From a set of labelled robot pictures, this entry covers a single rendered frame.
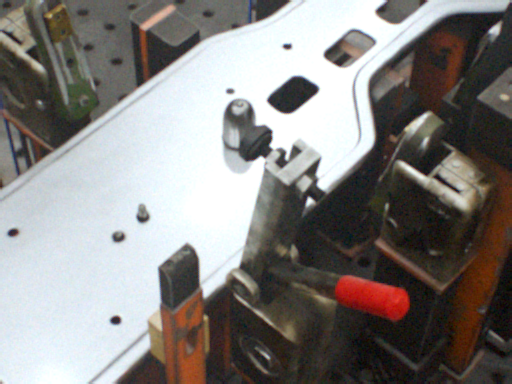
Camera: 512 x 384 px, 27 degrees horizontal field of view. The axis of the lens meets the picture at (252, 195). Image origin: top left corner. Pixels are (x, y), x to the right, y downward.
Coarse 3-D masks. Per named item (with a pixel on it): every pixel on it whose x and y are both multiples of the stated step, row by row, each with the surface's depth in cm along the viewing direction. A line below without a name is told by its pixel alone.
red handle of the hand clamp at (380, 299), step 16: (272, 272) 82; (288, 272) 81; (304, 272) 80; (320, 272) 79; (304, 288) 80; (320, 288) 78; (336, 288) 76; (352, 288) 75; (368, 288) 74; (384, 288) 73; (400, 288) 73; (352, 304) 75; (368, 304) 74; (384, 304) 73; (400, 304) 73
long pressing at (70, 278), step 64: (320, 0) 112; (384, 0) 112; (448, 0) 113; (192, 64) 106; (256, 64) 106; (320, 64) 107; (384, 64) 106; (128, 128) 101; (192, 128) 101; (320, 128) 101; (0, 192) 96; (64, 192) 96; (128, 192) 96; (192, 192) 96; (256, 192) 97; (0, 256) 92; (64, 256) 92; (128, 256) 92; (0, 320) 88; (64, 320) 88; (128, 320) 88
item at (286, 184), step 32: (256, 128) 72; (256, 160) 74; (288, 160) 74; (320, 160) 72; (288, 192) 71; (320, 192) 71; (256, 224) 76; (288, 224) 77; (256, 256) 80; (288, 256) 84
